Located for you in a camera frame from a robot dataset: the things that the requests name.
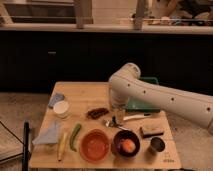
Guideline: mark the dark red grape bunch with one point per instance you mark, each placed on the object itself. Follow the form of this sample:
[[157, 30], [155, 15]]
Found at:
[[97, 113]]

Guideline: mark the dark bowl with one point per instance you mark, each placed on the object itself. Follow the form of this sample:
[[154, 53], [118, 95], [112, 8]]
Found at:
[[117, 140]]

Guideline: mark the green chili pepper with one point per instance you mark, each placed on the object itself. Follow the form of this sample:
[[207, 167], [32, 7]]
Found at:
[[74, 133]]

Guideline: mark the small metal cup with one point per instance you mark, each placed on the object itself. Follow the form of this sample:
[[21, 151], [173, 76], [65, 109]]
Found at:
[[156, 145]]

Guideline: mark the orange plastic bowl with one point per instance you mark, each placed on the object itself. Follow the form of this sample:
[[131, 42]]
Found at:
[[94, 146]]

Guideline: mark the white spoon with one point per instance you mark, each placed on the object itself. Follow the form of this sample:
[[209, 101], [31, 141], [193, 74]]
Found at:
[[137, 116]]

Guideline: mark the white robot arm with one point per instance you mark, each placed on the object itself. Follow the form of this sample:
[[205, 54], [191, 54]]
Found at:
[[195, 107]]

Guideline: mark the green plastic tray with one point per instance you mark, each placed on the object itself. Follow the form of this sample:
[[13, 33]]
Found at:
[[135, 105]]

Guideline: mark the black pole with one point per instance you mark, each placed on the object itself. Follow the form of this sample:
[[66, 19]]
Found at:
[[25, 147]]

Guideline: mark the yellow corn cob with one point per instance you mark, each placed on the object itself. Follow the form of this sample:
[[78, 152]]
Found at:
[[61, 146]]

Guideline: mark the light blue cloth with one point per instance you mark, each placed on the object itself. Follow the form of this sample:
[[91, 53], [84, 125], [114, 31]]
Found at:
[[49, 136]]

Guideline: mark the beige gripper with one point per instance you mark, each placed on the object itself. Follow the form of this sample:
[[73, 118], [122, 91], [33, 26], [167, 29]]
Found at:
[[119, 114]]

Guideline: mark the white paper cup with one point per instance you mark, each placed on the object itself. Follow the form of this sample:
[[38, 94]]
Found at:
[[61, 109]]

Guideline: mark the orange fruit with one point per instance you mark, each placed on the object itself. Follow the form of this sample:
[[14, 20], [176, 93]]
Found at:
[[128, 145]]

